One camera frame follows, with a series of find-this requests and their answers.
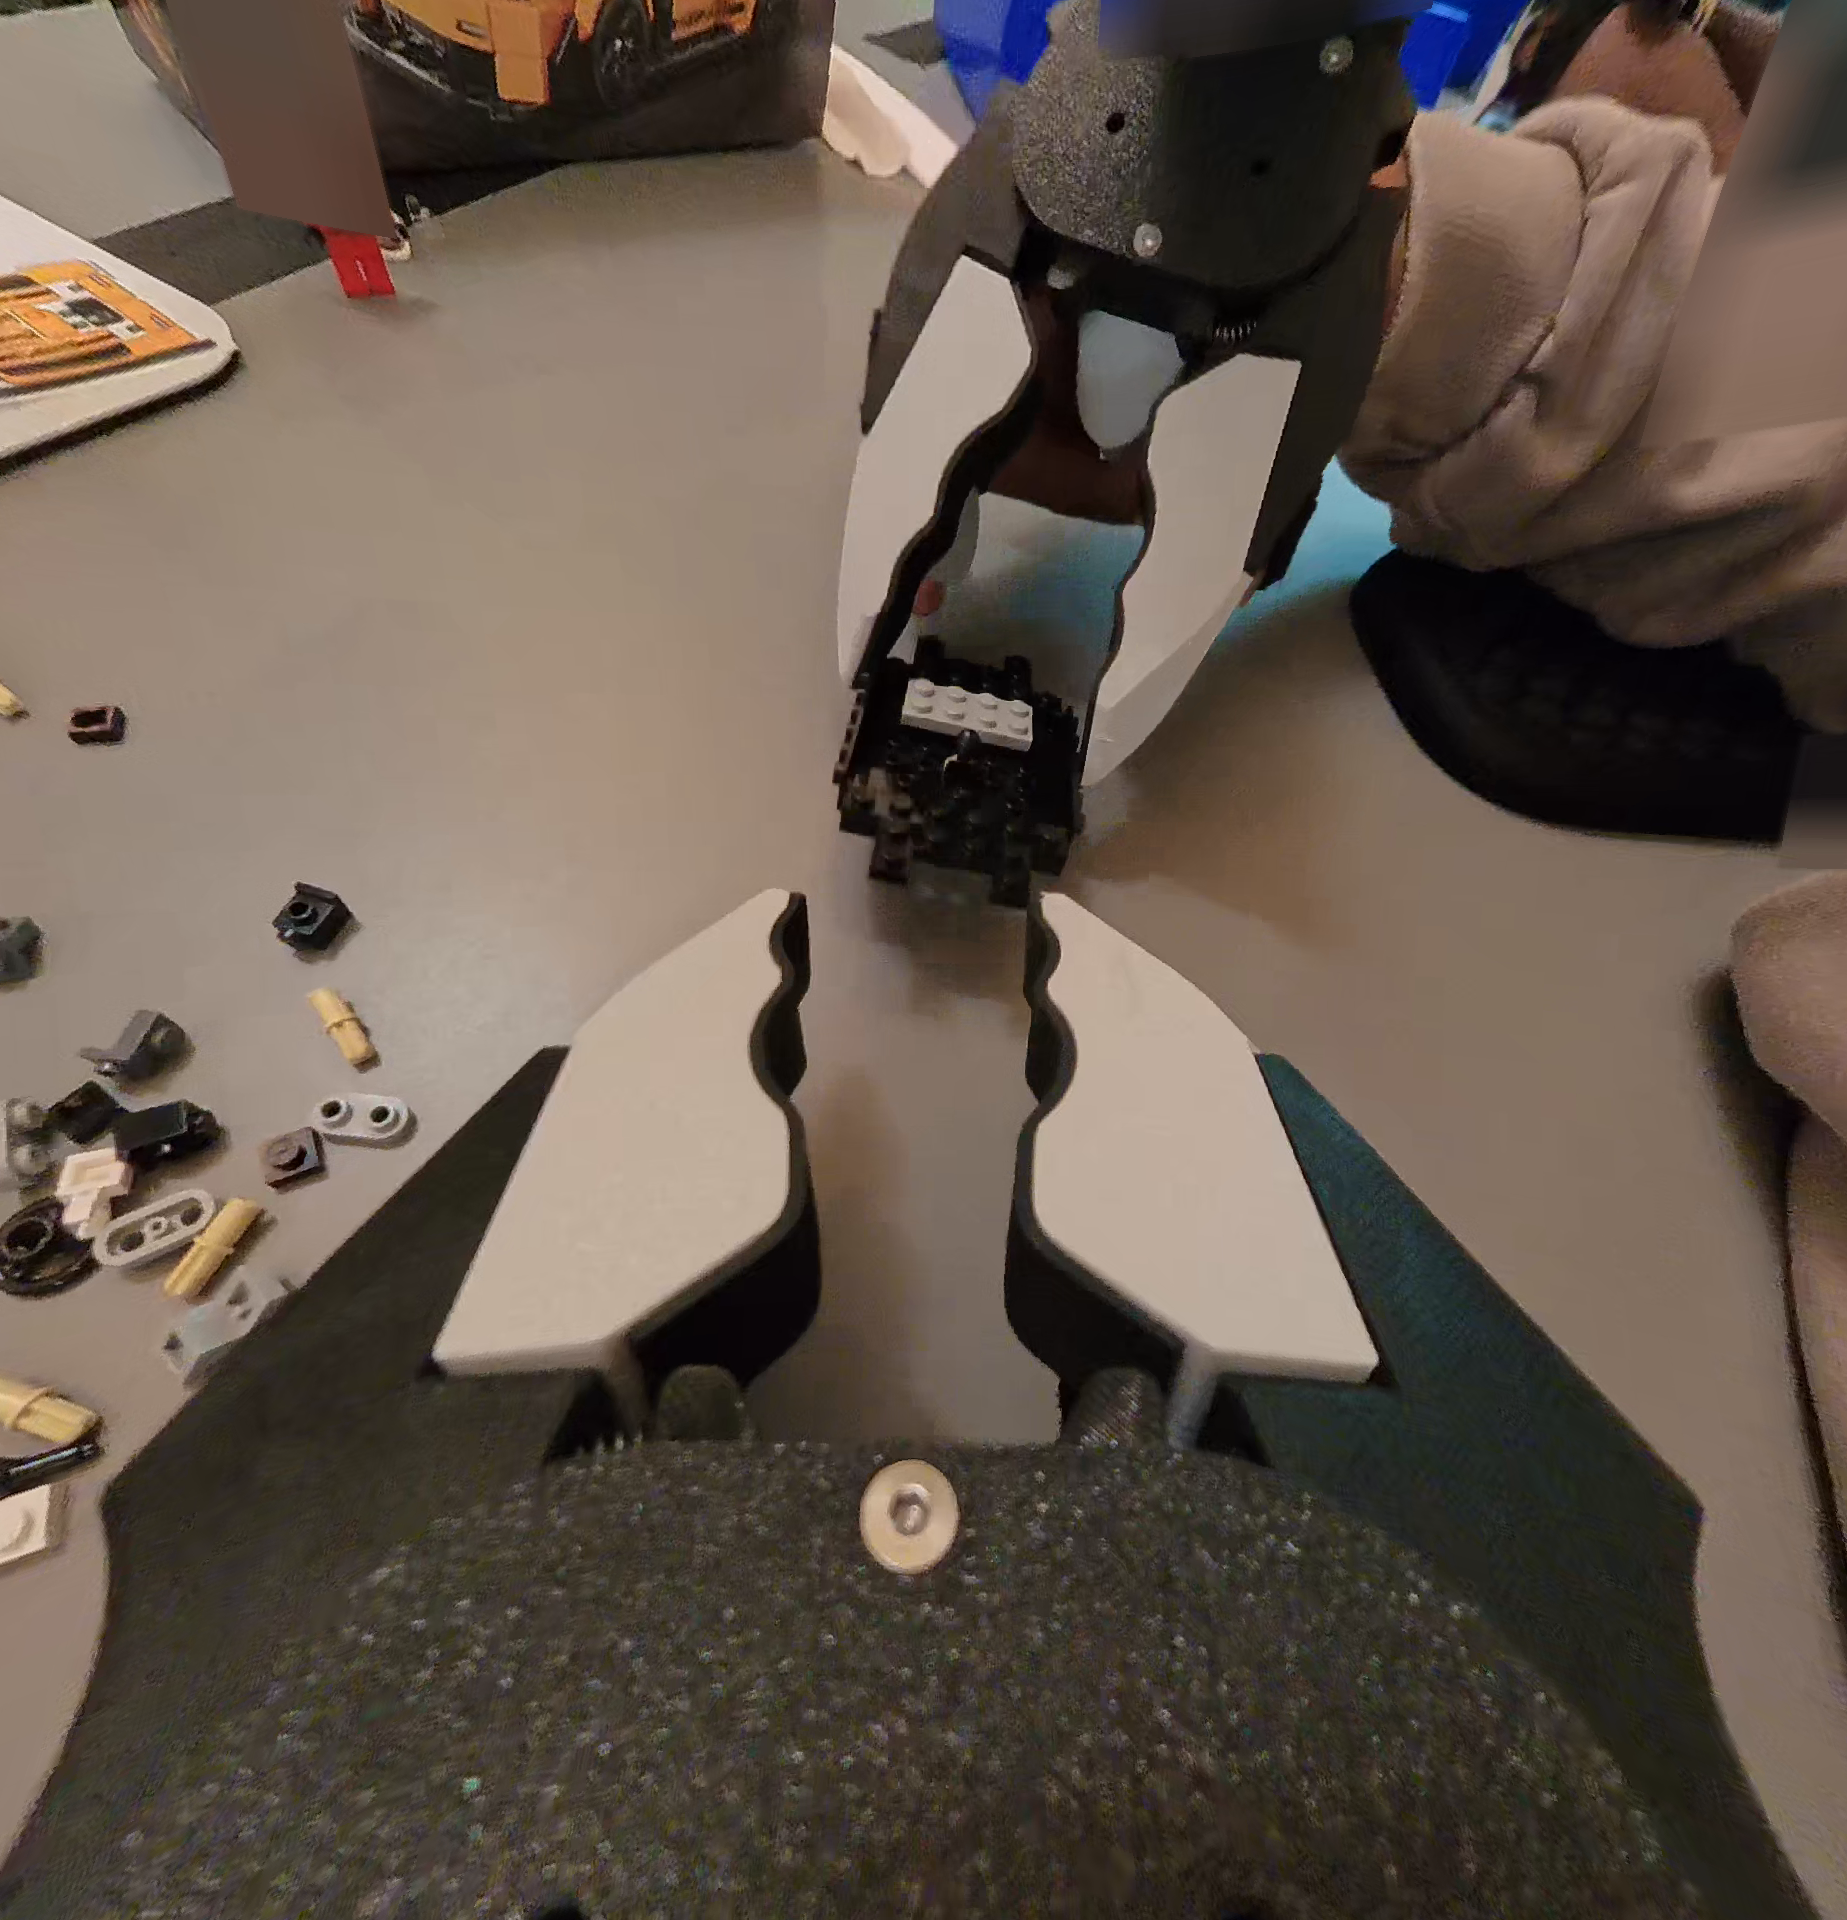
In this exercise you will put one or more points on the black lever brick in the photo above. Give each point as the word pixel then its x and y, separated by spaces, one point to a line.
pixel 30 1473

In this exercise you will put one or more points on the toy set box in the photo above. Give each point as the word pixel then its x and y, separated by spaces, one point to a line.
pixel 594 91

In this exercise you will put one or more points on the red toy minifigure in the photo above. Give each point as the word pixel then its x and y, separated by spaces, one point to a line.
pixel 360 263

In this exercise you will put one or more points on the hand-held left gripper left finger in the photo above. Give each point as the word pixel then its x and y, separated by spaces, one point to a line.
pixel 623 1170

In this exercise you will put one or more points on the orange sticker sheet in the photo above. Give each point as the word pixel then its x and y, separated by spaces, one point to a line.
pixel 84 330

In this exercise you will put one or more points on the black toy brick car chassis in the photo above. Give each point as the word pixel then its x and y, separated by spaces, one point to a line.
pixel 954 825

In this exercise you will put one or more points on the small black square brick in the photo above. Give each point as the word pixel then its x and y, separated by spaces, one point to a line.
pixel 94 725

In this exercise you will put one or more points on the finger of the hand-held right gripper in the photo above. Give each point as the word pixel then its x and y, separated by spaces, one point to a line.
pixel 1208 525
pixel 909 450

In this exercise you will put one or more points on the pile of loose toy bricks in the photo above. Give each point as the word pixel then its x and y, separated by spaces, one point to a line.
pixel 365 1118

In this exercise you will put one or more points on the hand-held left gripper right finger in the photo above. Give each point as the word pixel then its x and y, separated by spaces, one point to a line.
pixel 1193 1200

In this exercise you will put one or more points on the grey desk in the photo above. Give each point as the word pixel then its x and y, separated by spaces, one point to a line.
pixel 563 600

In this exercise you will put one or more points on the black mesh chair cushion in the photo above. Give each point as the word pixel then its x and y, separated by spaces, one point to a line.
pixel 1584 705

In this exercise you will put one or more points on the blue plastic storage bin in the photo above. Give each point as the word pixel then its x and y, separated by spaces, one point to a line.
pixel 983 38

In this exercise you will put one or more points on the person's right forearm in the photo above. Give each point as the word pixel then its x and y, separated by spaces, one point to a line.
pixel 1584 376

